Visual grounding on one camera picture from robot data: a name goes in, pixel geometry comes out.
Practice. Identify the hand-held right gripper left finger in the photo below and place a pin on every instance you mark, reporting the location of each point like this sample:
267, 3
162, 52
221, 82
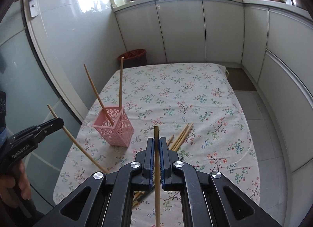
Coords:
152, 163

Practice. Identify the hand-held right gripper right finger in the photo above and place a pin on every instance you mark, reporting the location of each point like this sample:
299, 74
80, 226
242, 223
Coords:
160, 163

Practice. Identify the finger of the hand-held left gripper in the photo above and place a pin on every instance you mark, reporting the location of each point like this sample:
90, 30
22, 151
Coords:
52, 130
50, 122

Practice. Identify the wooden chopstick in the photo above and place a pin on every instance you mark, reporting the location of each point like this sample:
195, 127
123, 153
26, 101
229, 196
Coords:
184, 137
95, 92
180, 136
80, 147
157, 205
170, 140
120, 82
176, 137

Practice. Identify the pink perforated utensil basket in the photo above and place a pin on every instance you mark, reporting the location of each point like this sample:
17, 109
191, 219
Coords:
117, 134

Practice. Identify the person's left hand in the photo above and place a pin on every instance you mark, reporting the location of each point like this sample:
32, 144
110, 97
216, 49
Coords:
23, 180

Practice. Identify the frosted glass door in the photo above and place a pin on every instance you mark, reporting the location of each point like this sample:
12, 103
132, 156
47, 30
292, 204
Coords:
24, 95

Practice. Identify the floral tablecloth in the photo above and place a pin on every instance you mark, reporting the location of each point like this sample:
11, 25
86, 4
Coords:
183, 90

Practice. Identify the red trash bin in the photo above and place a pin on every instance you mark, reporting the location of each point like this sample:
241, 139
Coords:
133, 56

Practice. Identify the white kitchen cabinet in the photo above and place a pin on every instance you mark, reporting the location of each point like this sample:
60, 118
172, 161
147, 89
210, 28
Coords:
183, 29
281, 58

